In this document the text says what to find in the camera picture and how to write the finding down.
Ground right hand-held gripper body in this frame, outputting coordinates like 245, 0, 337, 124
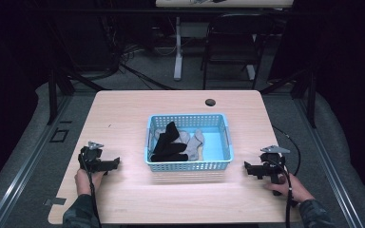
258, 144, 291, 197

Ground blue plastic basket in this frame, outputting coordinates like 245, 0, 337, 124
144, 113, 235, 173

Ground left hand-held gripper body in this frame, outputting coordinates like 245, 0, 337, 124
78, 141, 109, 174

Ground person's right hand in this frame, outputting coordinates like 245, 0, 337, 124
263, 172, 316, 204

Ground black sock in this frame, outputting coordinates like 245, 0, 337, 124
150, 142, 190, 162
151, 121, 182, 157

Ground black metal stand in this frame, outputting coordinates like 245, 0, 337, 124
47, 66, 109, 126
259, 66, 318, 129

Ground aluminium floor rail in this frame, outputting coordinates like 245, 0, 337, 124
0, 94, 74, 228
292, 96, 365, 228

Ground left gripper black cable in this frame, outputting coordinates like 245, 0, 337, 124
79, 151, 103, 228

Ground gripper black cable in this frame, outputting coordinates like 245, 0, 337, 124
79, 151, 103, 228
265, 125, 302, 228

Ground grey sock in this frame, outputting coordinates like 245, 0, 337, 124
185, 129, 206, 162
154, 128, 192, 145

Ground grey floor tape piece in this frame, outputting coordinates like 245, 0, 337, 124
43, 197, 67, 207

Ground black floor tape outline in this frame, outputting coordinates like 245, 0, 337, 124
49, 127, 70, 143

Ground person's left hand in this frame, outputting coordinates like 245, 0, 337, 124
73, 168, 105, 197

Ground black folding chair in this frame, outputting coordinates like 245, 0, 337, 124
200, 12, 276, 90

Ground black floor cables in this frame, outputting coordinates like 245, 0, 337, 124
119, 42, 177, 91

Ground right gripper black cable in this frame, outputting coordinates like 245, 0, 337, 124
265, 125, 302, 228

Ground white desk leg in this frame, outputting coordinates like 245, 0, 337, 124
173, 16, 184, 82
246, 33, 257, 81

